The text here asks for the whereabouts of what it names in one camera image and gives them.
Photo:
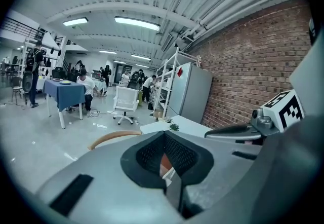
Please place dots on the pale clothed table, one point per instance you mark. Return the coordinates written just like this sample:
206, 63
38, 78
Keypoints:
100, 86

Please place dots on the pale leaved potted plant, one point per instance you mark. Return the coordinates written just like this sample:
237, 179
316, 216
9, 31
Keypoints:
167, 119

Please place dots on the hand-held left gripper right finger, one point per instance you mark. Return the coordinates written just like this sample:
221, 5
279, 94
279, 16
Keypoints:
222, 167

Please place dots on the dark green potted plant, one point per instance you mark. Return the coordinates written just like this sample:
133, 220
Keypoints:
174, 127

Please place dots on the white and brown drawer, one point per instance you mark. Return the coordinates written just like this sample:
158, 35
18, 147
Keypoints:
165, 161

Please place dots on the long ceiling light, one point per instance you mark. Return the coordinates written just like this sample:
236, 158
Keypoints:
136, 23
107, 52
141, 56
75, 21

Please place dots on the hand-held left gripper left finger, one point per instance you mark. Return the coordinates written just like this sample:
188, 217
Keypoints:
106, 167

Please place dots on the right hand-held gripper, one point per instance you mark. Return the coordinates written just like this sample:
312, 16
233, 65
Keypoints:
273, 121

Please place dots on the grey refrigerator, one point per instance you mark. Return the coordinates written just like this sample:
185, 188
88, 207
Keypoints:
192, 91

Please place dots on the lime green bag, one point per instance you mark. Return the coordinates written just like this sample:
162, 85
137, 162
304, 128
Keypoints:
140, 96

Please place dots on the white office chair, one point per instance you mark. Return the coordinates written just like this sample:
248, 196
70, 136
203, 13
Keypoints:
125, 100

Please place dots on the red diamond paper decoration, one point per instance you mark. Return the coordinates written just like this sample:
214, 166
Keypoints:
180, 71

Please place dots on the white metal shelf rack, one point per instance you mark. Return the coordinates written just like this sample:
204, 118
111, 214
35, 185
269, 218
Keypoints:
176, 58

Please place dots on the cardboard box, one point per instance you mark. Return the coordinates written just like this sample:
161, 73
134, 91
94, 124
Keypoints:
158, 114

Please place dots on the black bucket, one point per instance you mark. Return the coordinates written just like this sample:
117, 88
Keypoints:
151, 106

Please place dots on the yellow plate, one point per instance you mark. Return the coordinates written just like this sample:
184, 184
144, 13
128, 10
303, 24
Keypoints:
65, 82

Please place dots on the white desk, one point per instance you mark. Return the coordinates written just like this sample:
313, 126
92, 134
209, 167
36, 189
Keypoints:
192, 126

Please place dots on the blue clothed table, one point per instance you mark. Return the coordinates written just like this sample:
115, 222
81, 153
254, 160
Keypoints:
65, 93

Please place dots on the right hand-held gripper camera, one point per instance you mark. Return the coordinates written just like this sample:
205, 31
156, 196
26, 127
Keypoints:
257, 114

